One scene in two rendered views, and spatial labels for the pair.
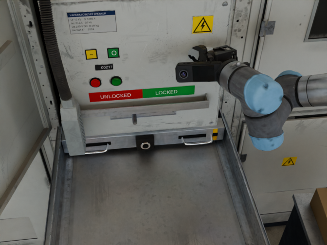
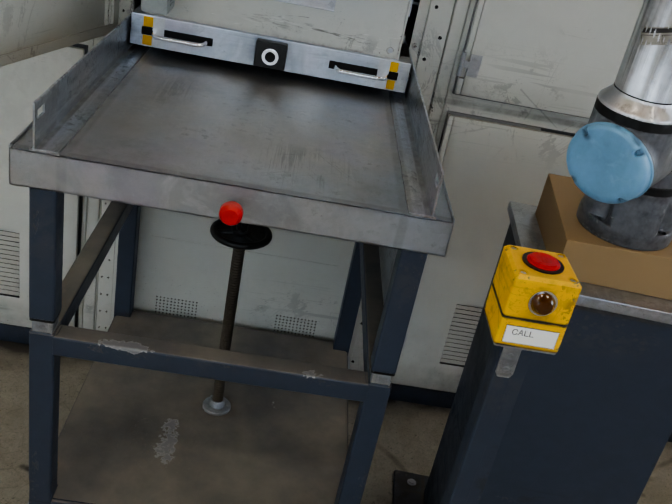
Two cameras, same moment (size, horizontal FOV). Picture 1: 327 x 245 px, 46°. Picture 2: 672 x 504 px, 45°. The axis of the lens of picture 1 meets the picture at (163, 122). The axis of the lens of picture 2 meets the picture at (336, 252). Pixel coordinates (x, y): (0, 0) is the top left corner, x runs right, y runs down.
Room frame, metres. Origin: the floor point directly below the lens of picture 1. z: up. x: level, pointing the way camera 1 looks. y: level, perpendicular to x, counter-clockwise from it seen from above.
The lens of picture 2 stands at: (-0.62, -0.19, 1.31)
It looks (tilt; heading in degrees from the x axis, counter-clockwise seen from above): 28 degrees down; 2
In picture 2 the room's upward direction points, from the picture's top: 12 degrees clockwise
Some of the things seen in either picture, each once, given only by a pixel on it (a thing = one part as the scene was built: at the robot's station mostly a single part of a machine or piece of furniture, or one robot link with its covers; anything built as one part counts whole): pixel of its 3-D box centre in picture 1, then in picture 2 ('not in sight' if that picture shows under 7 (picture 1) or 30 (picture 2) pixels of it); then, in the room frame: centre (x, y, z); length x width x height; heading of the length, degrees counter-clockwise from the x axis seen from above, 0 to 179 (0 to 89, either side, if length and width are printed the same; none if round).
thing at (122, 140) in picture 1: (144, 135); (272, 50); (0.93, 0.07, 0.90); 0.54 x 0.05 x 0.06; 97
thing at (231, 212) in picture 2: not in sight; (231, 210); (0.36, 0.00, 0.82); 0.04 x 0.03 x 0.03; 7
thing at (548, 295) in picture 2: not in sight; (543, 306); (0.20, -0.41, 0.87); 0.03 x 0.01 x 0.03; 97
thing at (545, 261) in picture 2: not in sight; (542, 264); (0.24, -0.40, 0.90); 0.04 x 0.04 x 0.02
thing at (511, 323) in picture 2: not in sight; (530, 298); (0.24, -0.40, 0.85); 0.08 x 0.08 x 0.10; 7
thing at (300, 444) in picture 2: not in sight; (232, 293); (0.72, 0.04, 0.46); 0.64 x 0.58 x 0.66; 7
